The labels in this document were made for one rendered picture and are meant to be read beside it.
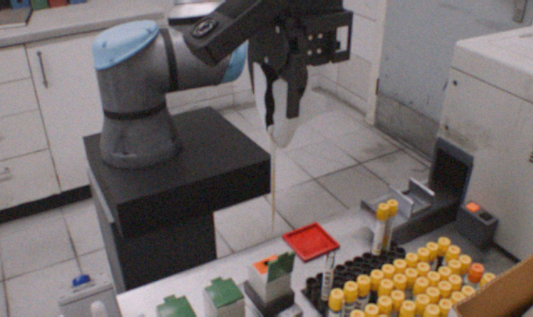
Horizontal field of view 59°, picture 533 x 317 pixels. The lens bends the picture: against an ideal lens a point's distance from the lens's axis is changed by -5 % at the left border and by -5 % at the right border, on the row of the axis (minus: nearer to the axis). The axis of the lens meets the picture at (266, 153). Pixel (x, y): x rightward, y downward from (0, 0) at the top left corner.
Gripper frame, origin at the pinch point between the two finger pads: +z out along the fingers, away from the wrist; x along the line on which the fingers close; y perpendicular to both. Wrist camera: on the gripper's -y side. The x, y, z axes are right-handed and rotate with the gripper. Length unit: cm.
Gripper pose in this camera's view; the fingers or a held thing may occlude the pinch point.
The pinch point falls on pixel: (273, 136)
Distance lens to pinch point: 54.3
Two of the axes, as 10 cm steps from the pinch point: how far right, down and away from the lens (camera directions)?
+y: 8.5, -2.7, 4.5
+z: 0.0, 8.6, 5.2
